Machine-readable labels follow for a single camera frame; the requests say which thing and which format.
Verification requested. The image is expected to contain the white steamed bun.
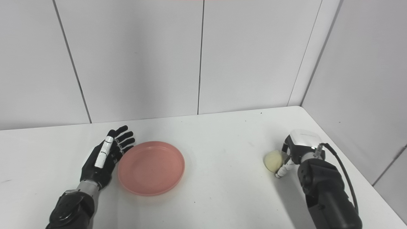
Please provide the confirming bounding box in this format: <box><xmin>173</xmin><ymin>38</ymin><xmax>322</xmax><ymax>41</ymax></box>
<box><xmin>263</xmin><ymin>150</ymin><xmax>284</xmax><ymax>173</ymax></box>

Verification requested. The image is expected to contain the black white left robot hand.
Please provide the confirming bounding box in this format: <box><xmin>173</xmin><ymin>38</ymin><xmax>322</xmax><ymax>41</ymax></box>
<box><xmin>80</xmin><ymin>125</ymin><xmax>136</xmax><ymax>191</ymax></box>

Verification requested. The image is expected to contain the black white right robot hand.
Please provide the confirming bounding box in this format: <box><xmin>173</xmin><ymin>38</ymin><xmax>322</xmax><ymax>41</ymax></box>
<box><xmin>275</xmin><ymin>129</ymin><xmax>325</xmax><ymax>178</ymax></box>

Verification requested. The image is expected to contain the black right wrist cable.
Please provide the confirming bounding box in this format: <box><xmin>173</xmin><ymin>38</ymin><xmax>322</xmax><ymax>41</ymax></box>
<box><xmin>315</xmin><ymin>142</ymin><xmax>359</xmax><ymax>213</ymax></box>

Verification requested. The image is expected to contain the pink round plate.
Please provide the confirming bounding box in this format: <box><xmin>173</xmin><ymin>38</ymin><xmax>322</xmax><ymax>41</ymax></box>
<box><xmin>117</xmin><ymin>141</ymin><xmax>186</xmax><ymax>197</ymax></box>

